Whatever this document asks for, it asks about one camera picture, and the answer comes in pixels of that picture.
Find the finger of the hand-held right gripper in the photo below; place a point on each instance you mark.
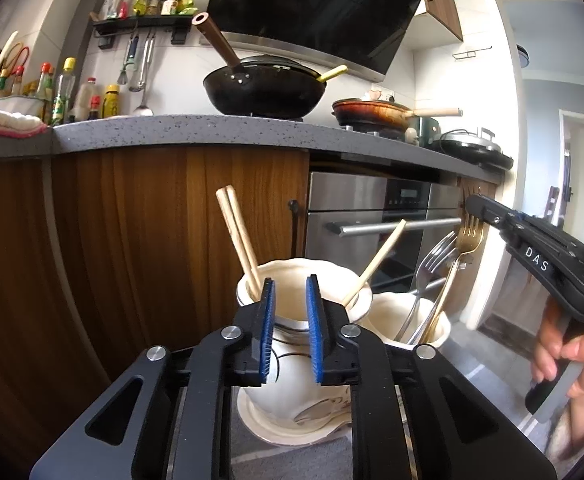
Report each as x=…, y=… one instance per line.
x=522, y=235

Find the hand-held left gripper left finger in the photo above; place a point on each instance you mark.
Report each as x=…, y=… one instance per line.
x=268, y=330

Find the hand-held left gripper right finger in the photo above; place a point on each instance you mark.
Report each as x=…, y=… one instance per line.
x=314, y=330

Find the white floral ceramic utensil holder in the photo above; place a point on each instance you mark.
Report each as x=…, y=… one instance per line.
x=292, y=305

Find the gold fork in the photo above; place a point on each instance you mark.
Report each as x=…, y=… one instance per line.
x=464, y=255

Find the person's right forearm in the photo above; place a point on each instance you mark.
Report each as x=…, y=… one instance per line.
x=579, y=430

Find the wooden chair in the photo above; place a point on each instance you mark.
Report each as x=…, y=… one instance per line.
x=552, y=205

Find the black griddle with lid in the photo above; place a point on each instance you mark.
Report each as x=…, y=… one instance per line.
x=472, y=150

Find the white ceramic holder tray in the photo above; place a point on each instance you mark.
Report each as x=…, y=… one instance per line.
x=272, y=435

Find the stainless steel oven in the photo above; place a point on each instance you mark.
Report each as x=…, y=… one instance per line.
x=352, y=200

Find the green kitchen appliance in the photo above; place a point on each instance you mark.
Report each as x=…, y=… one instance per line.
x=428, y=131

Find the small white round object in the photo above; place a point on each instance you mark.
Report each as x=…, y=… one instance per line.
x=411, y=135

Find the wooden kitchen cabinet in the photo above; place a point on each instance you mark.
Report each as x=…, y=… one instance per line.
x=146, y=220

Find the round ceiling lamp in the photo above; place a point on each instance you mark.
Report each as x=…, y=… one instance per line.
x=523, y=56

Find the grey kitchen countertop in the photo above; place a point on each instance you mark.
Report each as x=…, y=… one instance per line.
x=196, y=132

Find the hanging metal ladle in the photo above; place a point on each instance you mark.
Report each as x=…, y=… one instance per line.
x=143, y=107

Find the small dark bottle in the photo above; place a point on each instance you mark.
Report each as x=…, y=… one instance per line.
x=94, y=110

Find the clear bottle with red cap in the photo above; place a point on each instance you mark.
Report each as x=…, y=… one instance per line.
x=84, y=102

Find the hanging metal spatula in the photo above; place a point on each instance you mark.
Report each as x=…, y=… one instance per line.
x=129, y=60

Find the black range hood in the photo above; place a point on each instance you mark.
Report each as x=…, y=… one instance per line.
x=312, y=5

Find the yellow cap oil bottle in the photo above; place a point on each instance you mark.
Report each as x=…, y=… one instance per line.
x=63, y=95

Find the red cap sauce bottle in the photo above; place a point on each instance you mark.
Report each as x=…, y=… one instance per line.
x=45, y=95

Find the pink white towel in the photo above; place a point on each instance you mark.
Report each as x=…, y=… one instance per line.
x=6, y=120

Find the small spice jar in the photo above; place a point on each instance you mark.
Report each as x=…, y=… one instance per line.
x=170, y=5

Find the yellow green packet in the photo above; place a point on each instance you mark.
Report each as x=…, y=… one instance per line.
x=139, y=4

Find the white packet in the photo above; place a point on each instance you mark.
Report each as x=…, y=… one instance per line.
x=111, y=5

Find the metal wall rack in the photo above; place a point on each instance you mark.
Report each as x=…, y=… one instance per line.
x=472, y=53

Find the white wall socket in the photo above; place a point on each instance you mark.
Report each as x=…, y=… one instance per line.
x=381, y=95

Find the black wall shelf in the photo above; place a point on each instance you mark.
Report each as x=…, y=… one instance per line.
x=141, y=22

